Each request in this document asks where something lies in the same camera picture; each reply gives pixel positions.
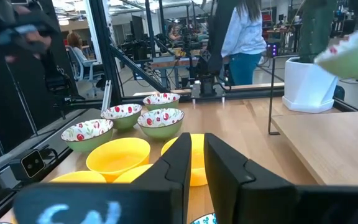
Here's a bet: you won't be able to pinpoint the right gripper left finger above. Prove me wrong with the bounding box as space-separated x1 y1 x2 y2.
12 133 193 224

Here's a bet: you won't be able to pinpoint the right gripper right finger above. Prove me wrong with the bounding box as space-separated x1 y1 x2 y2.
204 133 358 224

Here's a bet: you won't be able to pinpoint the blue floral mini bowl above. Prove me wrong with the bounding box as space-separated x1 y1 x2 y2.
190 212 218 224

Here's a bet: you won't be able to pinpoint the green cactus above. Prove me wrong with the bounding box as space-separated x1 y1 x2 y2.
298 0 338 65

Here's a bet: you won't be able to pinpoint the white plant pot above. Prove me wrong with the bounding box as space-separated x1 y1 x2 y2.
282 57 340 114

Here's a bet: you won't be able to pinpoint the purple-lit computer case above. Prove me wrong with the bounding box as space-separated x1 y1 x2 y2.
265 42 281 58

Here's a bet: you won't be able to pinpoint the person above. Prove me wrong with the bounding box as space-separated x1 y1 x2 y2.
167 24 183 42
221 0 267 86
66 32 89 65

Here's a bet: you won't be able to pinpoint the white office chair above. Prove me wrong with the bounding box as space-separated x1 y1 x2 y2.
65 45 106 99

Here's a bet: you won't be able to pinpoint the wooden workbench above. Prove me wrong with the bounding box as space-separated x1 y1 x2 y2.
150 55 200 91

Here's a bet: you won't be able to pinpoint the person's hand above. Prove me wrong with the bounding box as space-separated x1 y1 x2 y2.
23 29 53 60

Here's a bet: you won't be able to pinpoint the black monitor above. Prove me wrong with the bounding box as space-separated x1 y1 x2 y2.
130 14 145 41

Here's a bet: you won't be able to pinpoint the black table-level camera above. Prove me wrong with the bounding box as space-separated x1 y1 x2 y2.
9 148 47 183

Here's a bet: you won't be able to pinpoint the wooden shelf black metal frame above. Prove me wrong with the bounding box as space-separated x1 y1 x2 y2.
267 53 358 187

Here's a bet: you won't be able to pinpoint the silver aluminium bracket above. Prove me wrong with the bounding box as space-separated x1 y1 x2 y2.
100 80 113 112

